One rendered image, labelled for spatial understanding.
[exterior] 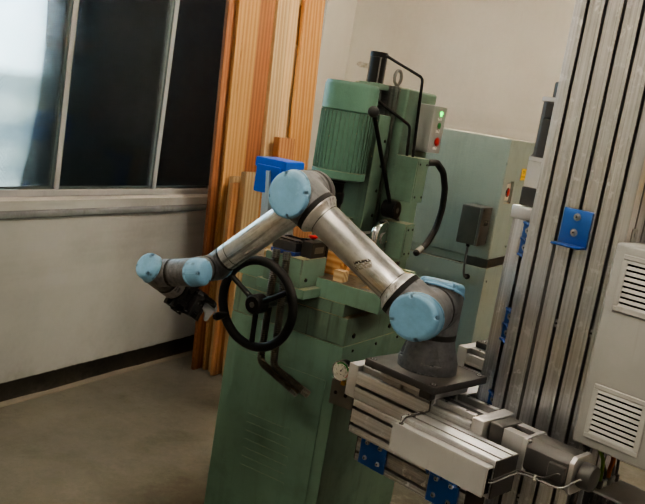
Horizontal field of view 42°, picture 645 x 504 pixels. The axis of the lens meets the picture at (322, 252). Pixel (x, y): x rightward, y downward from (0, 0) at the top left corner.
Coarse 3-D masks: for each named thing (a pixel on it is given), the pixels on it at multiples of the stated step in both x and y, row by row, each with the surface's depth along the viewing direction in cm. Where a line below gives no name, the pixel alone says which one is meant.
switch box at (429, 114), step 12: (420, 108) 284; (432, 108) 281; (444, 108) 287; (420, 120) 284; (432, 120) 282; (444, 120) 289; (420, 132) 284; (432, 132) 283; (420, 144) 284; (432, 144) 285
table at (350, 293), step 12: (324, 276) 260; (348, 276) 267; (276, 288) 255; (300, 288) 252; (312, 288) 255; (324, 288) 257; (336, 288) 255; (348, 288) 252; (360, 288) 251; (336, 300) 255; (348, 300) 253; (360, 300) 250; (372, 300) 248; (372, 312) 248; (384, 312) 251
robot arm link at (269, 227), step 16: (256, 224) 223; (272, 224) 220; (288, 224) 219; (240, 240) 225; (256, 240) 223; (272, 240) 223; (208, 256) 228; (224, 256) 227; (240, 256) 226; (224, 272) 230
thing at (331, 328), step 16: (240, 304) 275; (272, 320) 268; (304, 320) 262; (320, 320) 258; (336, 320) 255; (352, 320) 255; (368, 320) 264; (384, 320) 274; (320, 336) 259; (336, 336) 256; (352, 336) 258; (368, 336) 267
